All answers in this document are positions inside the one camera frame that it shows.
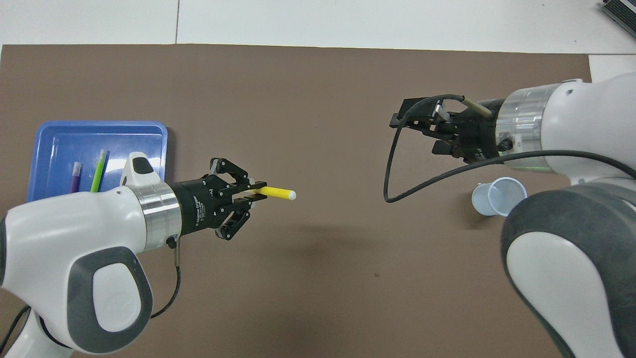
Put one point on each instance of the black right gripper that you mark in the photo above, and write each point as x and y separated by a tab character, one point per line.
477	134

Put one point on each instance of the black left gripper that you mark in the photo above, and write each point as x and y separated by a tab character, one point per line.
198	206

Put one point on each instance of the yellow highlighter pen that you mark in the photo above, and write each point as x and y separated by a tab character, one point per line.
278	192

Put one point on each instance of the green highlighter pen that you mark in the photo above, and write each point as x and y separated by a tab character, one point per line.
99	171

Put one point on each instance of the purple highlighter pen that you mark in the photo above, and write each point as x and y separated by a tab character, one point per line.
75	179

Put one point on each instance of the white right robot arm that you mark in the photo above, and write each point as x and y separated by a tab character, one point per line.
571	248

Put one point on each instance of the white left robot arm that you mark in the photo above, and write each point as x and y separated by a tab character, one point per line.
54	238

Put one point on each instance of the translucent plastic cup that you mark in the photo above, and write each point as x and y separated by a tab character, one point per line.
489	199

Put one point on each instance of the brown table mat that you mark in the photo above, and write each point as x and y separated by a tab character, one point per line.
318	99

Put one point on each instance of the blue plastic tray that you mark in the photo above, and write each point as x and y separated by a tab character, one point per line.
129	141

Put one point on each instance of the grey ribbed device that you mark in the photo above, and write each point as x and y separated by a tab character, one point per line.
621	12

